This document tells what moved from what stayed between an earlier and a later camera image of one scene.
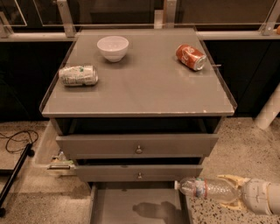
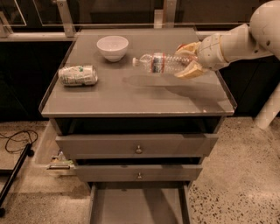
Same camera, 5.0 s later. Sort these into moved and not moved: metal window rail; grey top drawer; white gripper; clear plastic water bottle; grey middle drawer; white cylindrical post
Moved: clear plastic water bottle; white gripper
Not moved: grey middle drawer; metal window rail; white cylindrical post; grey top drawer
